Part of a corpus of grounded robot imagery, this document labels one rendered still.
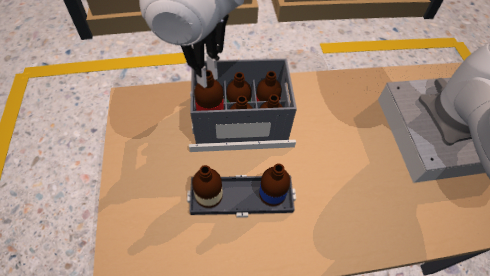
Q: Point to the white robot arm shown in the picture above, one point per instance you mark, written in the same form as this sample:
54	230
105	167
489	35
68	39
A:
465	97

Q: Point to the grey divided crate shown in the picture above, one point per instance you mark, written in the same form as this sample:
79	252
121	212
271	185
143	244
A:
244	125

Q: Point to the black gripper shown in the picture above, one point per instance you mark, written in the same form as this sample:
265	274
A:
214	43

